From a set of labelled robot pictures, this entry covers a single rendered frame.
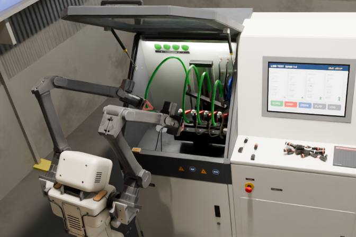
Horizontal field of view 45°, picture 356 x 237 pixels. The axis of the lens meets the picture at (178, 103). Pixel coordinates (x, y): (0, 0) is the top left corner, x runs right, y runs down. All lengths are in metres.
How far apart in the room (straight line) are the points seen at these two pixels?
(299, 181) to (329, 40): 0.75
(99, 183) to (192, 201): 0.90
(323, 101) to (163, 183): 1.05
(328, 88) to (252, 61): 0.42
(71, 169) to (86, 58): 2.74
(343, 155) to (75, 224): 1.39
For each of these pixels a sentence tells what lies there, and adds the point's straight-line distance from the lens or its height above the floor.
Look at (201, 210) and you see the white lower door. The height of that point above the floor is 0.53.
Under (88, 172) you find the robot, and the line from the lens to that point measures 1.92.
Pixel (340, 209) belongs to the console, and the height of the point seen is 0.71.
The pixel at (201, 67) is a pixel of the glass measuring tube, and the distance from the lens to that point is 2.72.
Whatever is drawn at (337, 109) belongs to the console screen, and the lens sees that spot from 2.43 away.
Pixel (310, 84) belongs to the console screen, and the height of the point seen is 1.30.
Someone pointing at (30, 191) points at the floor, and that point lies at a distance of 4.08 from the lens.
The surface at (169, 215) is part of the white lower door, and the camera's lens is 2.89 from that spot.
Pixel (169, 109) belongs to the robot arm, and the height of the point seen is 1.39.
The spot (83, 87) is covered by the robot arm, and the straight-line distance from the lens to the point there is 2.23.
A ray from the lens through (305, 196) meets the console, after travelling 2.49.
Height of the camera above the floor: 2.57
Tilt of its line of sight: 34 degrees down
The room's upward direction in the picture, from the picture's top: 9 degrees counter-clockwise
